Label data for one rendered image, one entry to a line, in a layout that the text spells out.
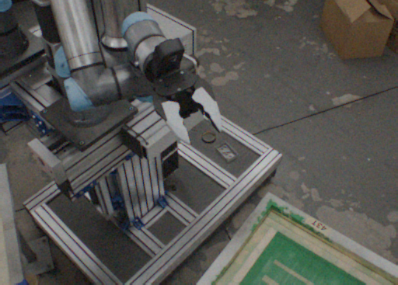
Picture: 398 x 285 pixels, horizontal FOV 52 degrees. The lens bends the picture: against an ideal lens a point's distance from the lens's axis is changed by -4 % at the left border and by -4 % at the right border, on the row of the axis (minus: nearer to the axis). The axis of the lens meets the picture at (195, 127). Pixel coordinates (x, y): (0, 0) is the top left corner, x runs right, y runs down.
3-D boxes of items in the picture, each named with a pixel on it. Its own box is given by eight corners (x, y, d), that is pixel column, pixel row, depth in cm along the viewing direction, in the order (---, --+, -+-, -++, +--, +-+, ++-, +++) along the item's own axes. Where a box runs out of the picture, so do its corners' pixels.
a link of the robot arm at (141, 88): (115, 92, 98) (108, 53, 90) (160, 78, 101) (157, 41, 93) (124, 113, 93) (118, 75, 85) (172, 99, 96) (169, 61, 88)
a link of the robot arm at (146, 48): (167, 30, 81) (127, 45, 79) (176, 43, 78) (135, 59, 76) (173, 60, 86) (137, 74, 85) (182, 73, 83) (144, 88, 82)
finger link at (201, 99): (235, 140, 71) (204, 109, 76) (234, 116, 66) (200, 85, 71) (221, 150, 70) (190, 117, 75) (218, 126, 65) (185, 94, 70)
